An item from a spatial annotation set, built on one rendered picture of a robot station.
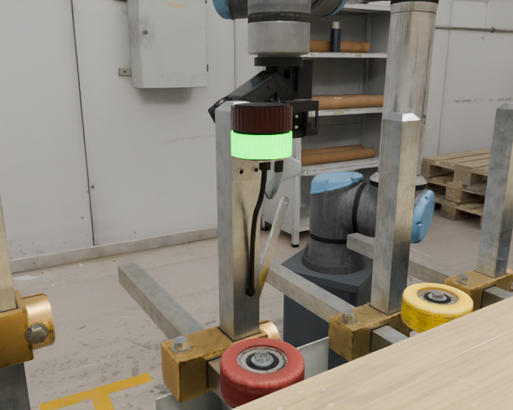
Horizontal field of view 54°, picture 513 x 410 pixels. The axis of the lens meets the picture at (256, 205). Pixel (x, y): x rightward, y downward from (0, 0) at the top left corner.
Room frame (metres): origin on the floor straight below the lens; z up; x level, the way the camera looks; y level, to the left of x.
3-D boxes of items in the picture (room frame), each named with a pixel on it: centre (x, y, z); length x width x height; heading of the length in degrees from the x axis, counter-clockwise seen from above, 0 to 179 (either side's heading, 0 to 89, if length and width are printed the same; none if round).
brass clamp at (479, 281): (0.79, -0.38, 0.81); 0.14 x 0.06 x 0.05; 122
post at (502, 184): (0.80, -0.40, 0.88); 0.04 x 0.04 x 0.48; 32
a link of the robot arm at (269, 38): (0.77, -0.03, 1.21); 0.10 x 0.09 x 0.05; 33
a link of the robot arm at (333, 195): (1.41, -0.24, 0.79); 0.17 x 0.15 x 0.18; 58
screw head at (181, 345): (0.49, 0.08, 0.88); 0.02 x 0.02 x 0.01
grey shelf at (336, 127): (3.55, -0.54, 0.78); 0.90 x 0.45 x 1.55; 119
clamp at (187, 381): (0.52, 0.04, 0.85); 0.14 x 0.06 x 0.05; 122
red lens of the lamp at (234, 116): (0.49, 0.00, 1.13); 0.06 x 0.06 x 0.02
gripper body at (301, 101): (0.77, -0.04, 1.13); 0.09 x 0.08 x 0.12; 123
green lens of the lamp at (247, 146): (0.49, 0.00, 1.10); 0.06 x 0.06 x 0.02
